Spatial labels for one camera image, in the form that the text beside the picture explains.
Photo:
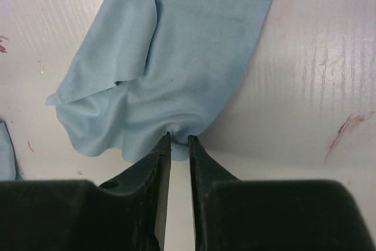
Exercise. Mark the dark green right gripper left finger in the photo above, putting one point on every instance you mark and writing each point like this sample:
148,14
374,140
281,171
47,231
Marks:
127,212

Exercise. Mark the light blue cleaning cloth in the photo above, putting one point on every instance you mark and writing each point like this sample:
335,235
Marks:
150,67

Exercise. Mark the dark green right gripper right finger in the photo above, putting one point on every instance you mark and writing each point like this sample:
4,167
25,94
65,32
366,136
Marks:
234,214

